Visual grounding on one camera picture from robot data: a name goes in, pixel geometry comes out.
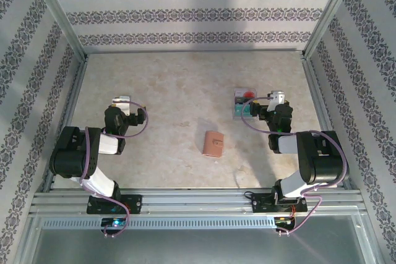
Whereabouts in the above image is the teal card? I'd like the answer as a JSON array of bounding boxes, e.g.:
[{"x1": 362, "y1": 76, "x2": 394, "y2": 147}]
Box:
[{"x1": 235, "y1": 104, "x2": 252, "y2": 117}]

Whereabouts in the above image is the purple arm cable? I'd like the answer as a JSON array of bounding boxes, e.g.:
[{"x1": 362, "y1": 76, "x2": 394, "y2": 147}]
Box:
[
  {"x1": 79, "y1": 100, "x2": 150, "y2": 239},
  {"x1": 241, "y1": 96, "x2": 350, "y2": 236}
]

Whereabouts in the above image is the aluminium mounting rail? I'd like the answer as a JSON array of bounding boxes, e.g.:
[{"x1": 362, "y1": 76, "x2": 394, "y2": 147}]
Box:
[{"x1": 30, "y1": 188, "x2": 363, "y2": 216}]

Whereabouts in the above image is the aluminium back rail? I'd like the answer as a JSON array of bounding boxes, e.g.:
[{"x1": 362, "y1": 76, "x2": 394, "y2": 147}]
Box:
[{"x1": 84, "y1": 47, "x2": 307, "y2": 56}]

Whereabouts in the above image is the small controller board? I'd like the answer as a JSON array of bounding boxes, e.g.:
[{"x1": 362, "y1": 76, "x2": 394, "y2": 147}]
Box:
[
  {"x1": 101, "y1": 217, "x2": 128, "y2": 228},
  {"x1": 274, "y1": 216, "x2": 295, "y2": 226}
]

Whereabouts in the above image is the white card with red circle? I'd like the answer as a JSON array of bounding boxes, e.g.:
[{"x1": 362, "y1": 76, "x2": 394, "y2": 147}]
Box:
[{"x1": 235, "y1": 88, "x2": 257, "y2": 104}]

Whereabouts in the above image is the grey metal sheet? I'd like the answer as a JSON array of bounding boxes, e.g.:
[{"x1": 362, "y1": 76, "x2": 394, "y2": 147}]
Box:
[{"x1": 30, "y1": 228, "x2": 368, "y2": 264}]

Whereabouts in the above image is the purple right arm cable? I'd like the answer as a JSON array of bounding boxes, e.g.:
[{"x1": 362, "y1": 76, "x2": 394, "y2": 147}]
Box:
[{"x1": 241, "y1": 96, "x2": 350, "y2": 236}]

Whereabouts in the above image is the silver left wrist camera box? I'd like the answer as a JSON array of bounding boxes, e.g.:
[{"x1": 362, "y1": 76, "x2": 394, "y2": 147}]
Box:
[{"x1": 111, "y1": 95, "x2": 133, "y2": 114}]

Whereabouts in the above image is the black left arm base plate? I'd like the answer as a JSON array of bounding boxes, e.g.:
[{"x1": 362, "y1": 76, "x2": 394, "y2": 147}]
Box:
[{"x1": 86, "y1": 194, "x2": 144, "y2": 215}]

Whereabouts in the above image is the aluminium side rail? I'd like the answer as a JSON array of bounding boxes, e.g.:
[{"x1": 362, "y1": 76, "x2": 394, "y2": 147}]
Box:
[
  {"x1": 301, "y1": 55, "x2": 353, "y2": 190},
  {"x1": 41, "y1": 55, "x2": 90, "y2": 193}
]

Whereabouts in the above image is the aluminium frame post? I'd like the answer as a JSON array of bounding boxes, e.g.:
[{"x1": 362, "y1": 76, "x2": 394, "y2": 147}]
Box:
[
  {"x1": 26, "y1": 0, "x2": 90, "y2": 61},
  {"x1": 301, "y1": 0, "x2": 361, "y2": 60}
]

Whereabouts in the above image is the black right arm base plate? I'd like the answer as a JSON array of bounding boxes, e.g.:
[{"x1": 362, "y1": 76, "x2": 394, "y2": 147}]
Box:
[{"x1": 252, "y1": 192, "x2": 308, "y2": 215}]

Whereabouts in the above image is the slotted metal cable duct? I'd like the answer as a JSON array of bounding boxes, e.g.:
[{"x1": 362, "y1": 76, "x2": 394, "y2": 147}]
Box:
[{"x1": 41, "y1": 216, "x2": 276, "y2": 230}]

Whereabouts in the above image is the tan leather card holder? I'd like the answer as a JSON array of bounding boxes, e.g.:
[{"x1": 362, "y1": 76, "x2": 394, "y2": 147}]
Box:
[{"x1": 202, "y1": 130, "x2": 226, "y2": 158}]

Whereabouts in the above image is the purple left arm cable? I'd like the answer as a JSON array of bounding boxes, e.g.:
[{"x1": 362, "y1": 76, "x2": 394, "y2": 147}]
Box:
[{"x1": 79, "y1": 100, "x2": 150, "y2": 239}]

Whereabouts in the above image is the clear plastic card box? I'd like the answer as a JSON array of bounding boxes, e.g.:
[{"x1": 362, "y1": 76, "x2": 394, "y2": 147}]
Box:
[{"x1": 232, "y1": 87, "x2": 259, "y2": 122}]

